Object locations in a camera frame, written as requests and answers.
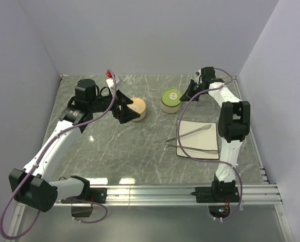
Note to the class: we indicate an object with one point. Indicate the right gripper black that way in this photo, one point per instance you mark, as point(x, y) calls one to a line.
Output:
point(188, 93)

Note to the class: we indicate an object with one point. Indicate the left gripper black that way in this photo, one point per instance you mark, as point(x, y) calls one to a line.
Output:
point(126, 114)

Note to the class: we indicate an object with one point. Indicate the beige round lunch box lid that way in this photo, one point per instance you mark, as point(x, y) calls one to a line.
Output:
point(138, 105)

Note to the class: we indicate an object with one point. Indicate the green round lunch box lid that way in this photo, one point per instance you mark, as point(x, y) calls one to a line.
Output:
point(171, 97)

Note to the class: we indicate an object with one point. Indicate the metal serving tongs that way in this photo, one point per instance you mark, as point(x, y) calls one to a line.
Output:
point(196, 136)

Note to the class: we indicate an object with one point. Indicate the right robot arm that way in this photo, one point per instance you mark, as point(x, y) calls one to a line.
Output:
point(233, 127)

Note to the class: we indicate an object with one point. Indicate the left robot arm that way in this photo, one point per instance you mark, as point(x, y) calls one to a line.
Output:
point(32, 185)

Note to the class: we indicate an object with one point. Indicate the steel bowl near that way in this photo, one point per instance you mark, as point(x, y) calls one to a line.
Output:
point(139, 118)

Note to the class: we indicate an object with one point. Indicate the steel bowl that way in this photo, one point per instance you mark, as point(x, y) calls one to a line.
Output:
point(170, 109)
point(139, 118)

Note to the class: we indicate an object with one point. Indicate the steel bowl far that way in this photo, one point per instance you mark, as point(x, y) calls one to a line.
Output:
point(170, 109)

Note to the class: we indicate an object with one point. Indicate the white square plate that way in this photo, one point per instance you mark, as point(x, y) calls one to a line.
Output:
point(202, 155)

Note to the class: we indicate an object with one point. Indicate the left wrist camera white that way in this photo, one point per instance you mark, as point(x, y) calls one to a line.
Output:
point(110, 80)

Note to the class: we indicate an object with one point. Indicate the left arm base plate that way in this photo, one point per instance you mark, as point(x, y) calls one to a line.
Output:
point(97, 195)

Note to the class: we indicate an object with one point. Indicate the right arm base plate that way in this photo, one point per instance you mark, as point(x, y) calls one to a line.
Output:
point(216, 195)

